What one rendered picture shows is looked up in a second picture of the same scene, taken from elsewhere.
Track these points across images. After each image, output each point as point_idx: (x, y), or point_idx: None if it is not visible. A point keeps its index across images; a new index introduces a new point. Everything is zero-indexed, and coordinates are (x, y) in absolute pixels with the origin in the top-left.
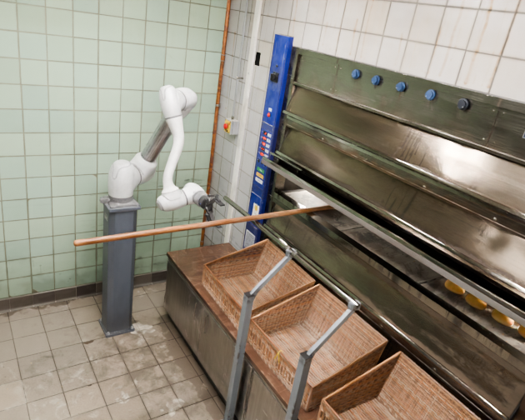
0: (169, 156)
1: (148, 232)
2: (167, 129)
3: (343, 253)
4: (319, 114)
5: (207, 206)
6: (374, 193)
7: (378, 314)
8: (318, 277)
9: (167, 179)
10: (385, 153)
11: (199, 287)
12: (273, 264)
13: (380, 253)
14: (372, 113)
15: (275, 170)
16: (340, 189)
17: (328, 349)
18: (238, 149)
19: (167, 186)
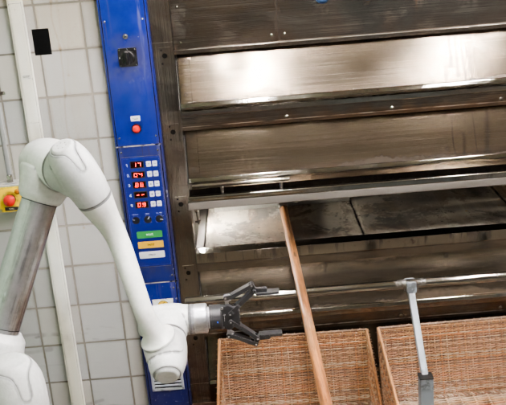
0: (128, 275)
1: (326, 382)
2: (45, 239)
3: (391, 259)
4: (267, 81)
5: (230, 318)
6: (427, 145)
7: (503, 292)
8: (488, 279)
9: (155, 317)
10: (437, 83)
11: None
12: (264, 366)
13: (440, 225)
14: (369, 42)
15: (238, 204)
16: (372, 169)
17: (453, 394)
18: (53, 231)
19: (161, 329)
